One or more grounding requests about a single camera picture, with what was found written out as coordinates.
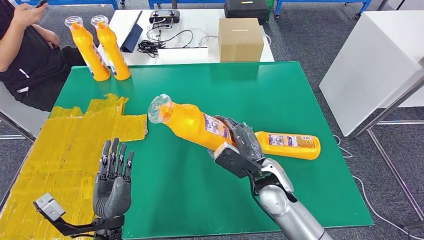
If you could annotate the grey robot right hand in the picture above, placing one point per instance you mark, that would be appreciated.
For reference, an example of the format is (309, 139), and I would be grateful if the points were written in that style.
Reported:
(246, 139)

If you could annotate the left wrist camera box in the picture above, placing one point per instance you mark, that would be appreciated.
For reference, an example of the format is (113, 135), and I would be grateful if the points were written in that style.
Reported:
(49, 205)

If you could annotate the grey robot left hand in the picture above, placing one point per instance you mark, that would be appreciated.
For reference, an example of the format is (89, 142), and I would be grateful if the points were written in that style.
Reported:
(112, 192)

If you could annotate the silver metal frame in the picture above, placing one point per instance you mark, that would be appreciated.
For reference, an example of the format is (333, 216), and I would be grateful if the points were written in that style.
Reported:
(394, 171)

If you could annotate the black smartphone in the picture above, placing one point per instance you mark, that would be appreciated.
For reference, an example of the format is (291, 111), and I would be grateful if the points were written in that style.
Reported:
(41, 3)

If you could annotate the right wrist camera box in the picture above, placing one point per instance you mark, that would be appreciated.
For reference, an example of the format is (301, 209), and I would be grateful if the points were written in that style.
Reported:
(232, 160)

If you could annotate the grey chair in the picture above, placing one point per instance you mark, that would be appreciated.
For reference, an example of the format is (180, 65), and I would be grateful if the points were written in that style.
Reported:
(23, 116)

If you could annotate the brown cardboard box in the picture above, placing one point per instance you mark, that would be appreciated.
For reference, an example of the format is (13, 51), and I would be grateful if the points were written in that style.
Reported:
(240, 42)

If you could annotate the yellow tape sheet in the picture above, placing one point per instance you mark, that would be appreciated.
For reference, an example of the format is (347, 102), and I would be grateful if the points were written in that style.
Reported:
(49, 159)

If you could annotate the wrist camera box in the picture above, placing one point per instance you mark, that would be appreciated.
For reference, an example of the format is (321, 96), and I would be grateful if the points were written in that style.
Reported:
(49, 205)
(232, 160)

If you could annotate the person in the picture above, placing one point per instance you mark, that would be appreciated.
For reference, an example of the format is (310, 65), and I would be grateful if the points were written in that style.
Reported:
(36, 66)

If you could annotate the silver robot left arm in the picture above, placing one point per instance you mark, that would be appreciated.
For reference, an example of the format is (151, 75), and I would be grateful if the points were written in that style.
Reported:
(109, 233)

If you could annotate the blue metal rack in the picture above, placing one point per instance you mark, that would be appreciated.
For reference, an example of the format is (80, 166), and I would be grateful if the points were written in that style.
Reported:
(82, 2)
(314, 1)
(198, 1)

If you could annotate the dark blue tablet case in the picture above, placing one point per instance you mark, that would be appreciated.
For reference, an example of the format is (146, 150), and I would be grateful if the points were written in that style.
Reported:
(134, 38)

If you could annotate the white side table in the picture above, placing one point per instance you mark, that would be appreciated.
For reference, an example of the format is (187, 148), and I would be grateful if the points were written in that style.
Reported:
(371, 66)

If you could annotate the black remote controller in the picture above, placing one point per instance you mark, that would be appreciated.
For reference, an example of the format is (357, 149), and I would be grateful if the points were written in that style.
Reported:
(164, 16)

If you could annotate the person's right hand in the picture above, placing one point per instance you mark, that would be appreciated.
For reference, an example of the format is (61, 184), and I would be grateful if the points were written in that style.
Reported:
(30, 15)

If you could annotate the black hard case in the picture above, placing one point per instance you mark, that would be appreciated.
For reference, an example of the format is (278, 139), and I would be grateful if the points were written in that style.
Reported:
(246, 11)

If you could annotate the orange plastic bottle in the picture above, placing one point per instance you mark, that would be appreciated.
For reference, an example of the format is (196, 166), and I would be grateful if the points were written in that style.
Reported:
(298, 153)
(114, 53)
(87, 53)
(188, 122)

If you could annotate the person's right forearm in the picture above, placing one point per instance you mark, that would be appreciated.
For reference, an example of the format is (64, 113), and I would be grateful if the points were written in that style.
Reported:
(10, 46)

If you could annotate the person's left hand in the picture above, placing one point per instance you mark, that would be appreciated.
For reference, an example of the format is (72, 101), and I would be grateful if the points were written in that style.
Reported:
(51, 39)

